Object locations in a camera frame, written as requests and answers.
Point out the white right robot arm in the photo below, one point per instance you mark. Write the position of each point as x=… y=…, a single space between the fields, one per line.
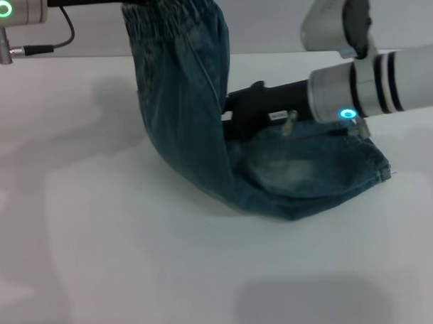
x=377 y=85

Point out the white black wrist camera box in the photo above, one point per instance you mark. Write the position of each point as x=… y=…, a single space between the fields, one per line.
x=334 y=19

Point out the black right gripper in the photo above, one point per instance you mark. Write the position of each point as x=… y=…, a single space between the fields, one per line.
x=267 y=99

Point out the blue denim shorts cartoon print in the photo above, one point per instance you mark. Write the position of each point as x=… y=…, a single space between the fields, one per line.
x=187 y=134

